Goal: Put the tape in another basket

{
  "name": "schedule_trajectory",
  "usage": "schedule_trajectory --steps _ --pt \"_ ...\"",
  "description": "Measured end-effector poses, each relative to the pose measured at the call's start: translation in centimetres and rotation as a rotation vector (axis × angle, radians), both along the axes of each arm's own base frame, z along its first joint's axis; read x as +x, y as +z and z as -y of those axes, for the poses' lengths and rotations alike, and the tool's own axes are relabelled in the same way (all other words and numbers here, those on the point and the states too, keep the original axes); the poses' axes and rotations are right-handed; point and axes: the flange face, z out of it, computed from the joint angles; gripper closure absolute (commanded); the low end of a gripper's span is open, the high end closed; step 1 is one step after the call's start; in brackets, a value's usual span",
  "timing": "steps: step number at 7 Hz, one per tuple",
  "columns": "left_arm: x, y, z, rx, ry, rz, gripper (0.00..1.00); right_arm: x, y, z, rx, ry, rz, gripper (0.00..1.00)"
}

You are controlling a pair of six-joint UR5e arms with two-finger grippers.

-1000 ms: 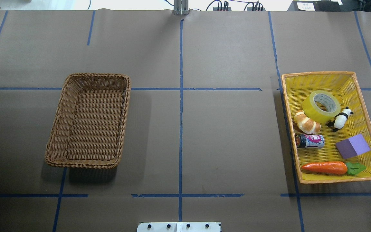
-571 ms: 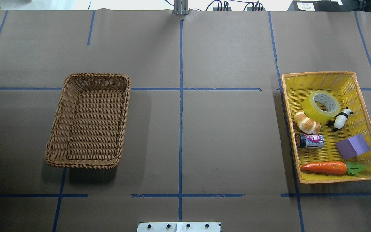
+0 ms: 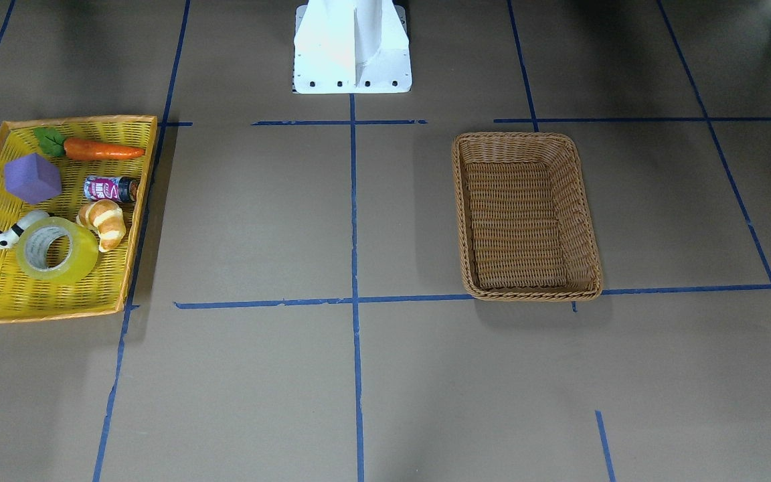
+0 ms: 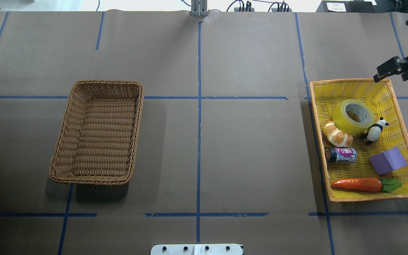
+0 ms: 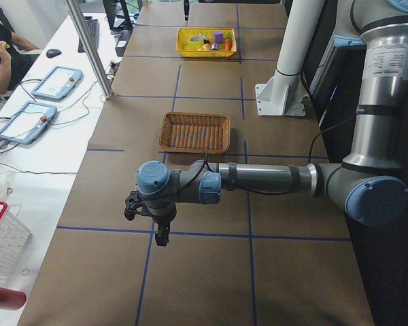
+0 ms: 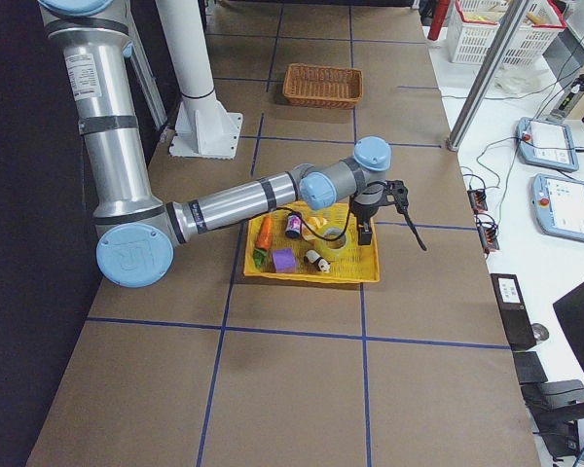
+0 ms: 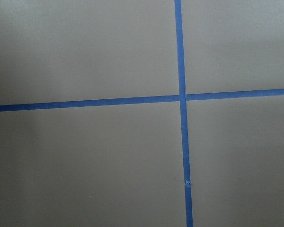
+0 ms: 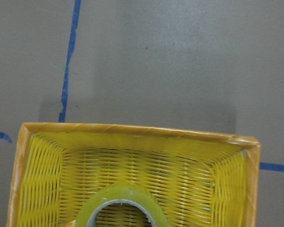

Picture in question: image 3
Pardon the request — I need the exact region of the yellow tape roll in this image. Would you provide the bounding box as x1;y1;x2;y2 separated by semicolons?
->
15;217;99;285

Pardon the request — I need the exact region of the yellow wicker basket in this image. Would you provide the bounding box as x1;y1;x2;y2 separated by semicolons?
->
0;115;158;323

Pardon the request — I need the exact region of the brown wicker basket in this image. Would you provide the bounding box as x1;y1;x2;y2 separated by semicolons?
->
452;132;603;302

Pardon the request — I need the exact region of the toy panda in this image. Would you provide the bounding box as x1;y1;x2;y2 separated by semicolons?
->
0;210;52;250

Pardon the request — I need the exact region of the purple foam block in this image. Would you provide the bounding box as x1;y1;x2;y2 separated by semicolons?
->
3;153;62;205

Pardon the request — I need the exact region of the orange toy carrot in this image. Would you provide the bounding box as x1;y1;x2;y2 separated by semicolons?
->
31;127;146;161

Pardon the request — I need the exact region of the toy croissant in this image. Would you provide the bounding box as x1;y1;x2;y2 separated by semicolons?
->
76;200;126;253

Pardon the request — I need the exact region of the small purple can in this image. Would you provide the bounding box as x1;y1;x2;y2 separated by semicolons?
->
83;176;141;204

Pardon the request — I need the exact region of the white pole with base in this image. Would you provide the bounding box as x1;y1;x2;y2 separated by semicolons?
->
292;1;413;94

